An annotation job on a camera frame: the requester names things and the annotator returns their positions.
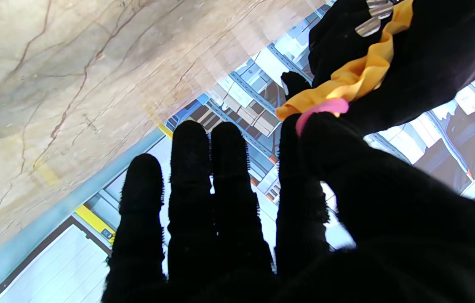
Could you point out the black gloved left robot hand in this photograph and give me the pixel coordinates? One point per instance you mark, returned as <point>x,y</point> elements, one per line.
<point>431,54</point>

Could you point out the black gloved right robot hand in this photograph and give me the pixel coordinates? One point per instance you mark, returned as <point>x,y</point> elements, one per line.
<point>347,235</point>

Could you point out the yellow cloth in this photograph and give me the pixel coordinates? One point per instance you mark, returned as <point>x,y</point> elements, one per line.
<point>359,80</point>

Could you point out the pink rubber band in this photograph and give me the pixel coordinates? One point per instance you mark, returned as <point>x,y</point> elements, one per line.
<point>326,106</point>

